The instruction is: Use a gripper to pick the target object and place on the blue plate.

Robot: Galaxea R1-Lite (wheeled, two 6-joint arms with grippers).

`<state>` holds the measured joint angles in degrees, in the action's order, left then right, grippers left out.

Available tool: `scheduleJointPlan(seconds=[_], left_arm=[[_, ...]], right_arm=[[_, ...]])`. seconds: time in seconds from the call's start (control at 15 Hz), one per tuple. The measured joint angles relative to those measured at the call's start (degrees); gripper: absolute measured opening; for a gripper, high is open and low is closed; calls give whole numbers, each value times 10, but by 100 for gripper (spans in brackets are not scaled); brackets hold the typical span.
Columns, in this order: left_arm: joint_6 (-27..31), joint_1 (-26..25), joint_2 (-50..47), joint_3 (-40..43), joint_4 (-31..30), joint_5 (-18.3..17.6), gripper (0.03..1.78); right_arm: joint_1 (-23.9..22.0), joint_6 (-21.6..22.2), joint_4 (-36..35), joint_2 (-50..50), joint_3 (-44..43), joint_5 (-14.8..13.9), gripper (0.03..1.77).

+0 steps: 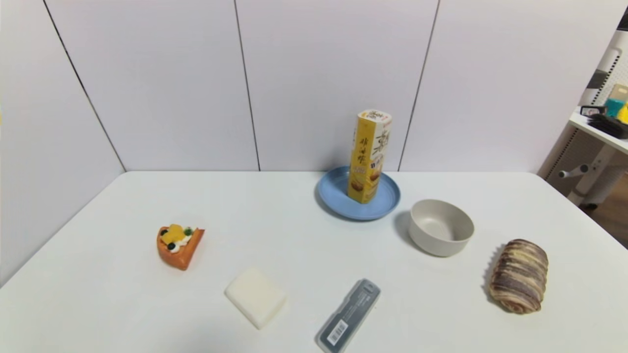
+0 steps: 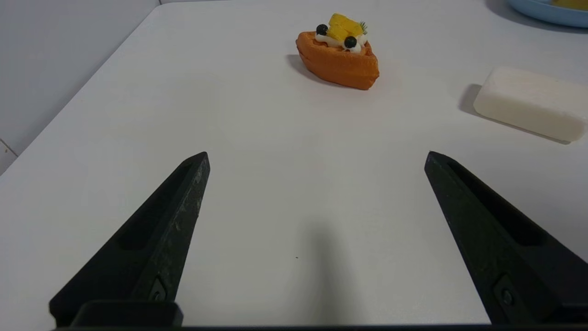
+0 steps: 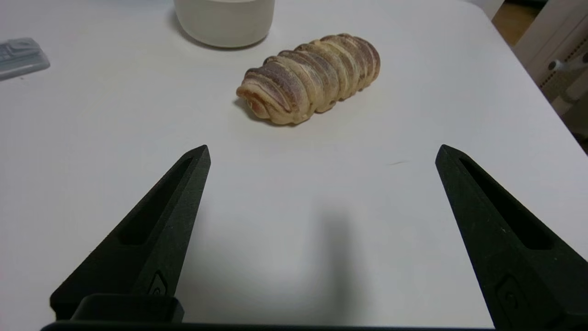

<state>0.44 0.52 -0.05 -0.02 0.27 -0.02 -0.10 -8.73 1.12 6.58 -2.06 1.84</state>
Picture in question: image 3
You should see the white perforated cabinet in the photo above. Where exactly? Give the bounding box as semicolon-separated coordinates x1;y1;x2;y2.
512;0;588;138

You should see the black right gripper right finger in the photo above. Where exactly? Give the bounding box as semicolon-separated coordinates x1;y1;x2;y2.
435;144;588;329

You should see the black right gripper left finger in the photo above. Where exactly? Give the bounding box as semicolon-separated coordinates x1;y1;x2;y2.
50;145;211;321

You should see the brown swirled bread roll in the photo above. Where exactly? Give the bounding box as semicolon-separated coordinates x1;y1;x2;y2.
236;33;381;126

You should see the grey metal bowl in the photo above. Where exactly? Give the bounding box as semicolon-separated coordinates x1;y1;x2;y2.
173;0;276;48

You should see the grey plastic pencil case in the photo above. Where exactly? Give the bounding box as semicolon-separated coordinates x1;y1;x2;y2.
0;38;51;82

